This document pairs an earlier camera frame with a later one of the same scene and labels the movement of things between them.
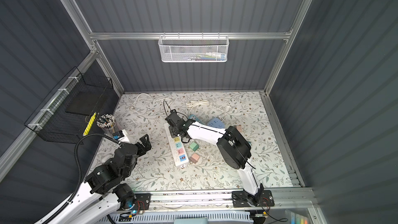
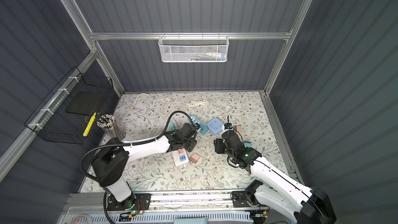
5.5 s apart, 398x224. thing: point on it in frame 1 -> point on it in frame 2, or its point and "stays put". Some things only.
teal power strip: x=192 y=116 stays put
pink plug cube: x=194 y=158 stays put
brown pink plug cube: x=239 y=127 stays put
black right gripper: x=172 y=132 -> x=218 y=144
